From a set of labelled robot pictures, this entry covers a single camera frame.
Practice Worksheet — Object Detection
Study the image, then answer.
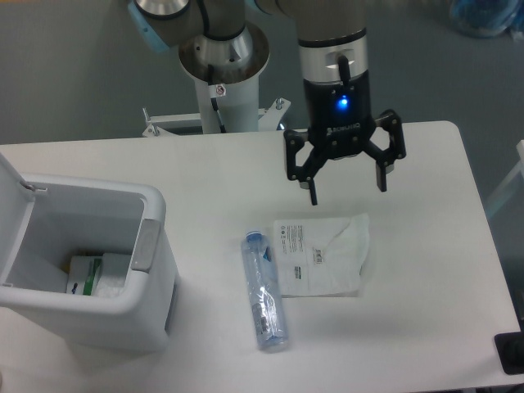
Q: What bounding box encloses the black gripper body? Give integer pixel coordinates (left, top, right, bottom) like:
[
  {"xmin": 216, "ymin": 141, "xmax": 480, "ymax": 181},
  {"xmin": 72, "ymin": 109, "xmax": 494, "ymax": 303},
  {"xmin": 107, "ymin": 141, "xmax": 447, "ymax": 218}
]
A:
[{"xmin": 304, "ymin": 71, "xmax": 375, "ymax": 160}]

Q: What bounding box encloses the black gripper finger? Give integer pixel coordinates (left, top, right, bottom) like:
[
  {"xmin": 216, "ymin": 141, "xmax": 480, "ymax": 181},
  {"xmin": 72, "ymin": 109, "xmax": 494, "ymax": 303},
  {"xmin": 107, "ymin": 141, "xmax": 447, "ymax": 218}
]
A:
[
  {"xmin": 283, "ymin": 129, "xmax": 328, "ymax": 206},
  {"xmin": 362, "ymin": 109, "xmax": 406, "ymax": 192}
]

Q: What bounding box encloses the white plastic bag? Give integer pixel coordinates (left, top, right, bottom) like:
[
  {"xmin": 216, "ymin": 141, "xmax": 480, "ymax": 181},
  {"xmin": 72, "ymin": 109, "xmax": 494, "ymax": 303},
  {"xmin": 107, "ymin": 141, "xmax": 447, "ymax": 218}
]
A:
[{"xmin": 273, "ymin": 214, "xmax": 370, "ymax": 298}]

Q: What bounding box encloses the clear plastic water bottle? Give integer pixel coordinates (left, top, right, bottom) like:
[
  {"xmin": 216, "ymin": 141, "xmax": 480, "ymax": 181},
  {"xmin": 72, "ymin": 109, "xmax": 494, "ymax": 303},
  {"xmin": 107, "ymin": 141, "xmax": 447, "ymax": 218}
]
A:
[{"xmin": 241, "ymin": 230, "xmax": 288, "ymax": 353}]

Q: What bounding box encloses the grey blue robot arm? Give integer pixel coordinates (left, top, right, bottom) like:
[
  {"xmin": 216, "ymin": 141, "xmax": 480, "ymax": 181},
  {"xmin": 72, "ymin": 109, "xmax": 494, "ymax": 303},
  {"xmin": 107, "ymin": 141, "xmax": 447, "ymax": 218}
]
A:
[{"xmin": 128, "ymin": 1, "xmax": 406, "ymax": 192}]

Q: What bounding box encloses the white trash can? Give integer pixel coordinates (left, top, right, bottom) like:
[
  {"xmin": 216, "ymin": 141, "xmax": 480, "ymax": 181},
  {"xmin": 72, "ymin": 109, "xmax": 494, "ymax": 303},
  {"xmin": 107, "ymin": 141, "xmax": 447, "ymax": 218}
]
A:
[{"xmin": 1, "ymin": 160, "xmax": 178, "ymax": 352}]

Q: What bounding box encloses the blue plastic bag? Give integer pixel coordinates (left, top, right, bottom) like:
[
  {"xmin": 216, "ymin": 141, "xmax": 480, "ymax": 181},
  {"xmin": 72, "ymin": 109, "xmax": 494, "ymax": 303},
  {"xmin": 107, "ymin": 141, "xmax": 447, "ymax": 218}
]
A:
[{"xmin": 449, "ymin": 1, "xmax": 523, "ymax": 42}]

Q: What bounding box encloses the white crumpled paper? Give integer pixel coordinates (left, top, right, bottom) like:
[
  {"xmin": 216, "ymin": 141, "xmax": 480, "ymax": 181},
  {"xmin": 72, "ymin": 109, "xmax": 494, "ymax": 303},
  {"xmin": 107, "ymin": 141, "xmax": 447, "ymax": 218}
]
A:
[{"xmin": 92, "ymin": 253, "xmax": 131, "ymax": 298}]

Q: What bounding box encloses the green white box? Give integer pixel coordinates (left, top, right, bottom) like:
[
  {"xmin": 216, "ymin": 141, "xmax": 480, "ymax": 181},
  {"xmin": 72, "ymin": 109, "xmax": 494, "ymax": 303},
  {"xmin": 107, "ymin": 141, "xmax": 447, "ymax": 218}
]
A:
[{"xmin": 65, "ymin": 255, "xmax": 103, "ymax": 296}]

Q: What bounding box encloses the black device at edge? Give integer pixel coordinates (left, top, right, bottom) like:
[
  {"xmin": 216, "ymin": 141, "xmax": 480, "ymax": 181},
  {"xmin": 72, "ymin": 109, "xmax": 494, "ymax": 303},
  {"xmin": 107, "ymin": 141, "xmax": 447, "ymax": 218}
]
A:
[{"xmin": 494, "ymin": 332, "xmax": 523, "ymax": 375}]

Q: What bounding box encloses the white frame at right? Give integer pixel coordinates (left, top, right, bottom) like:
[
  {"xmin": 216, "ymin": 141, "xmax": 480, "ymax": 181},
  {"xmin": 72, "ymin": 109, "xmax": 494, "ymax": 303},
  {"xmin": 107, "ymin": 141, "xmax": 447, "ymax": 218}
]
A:
[{"xmin": 485, "ymin": 140, "xmax": 523, "ymax": 219}]

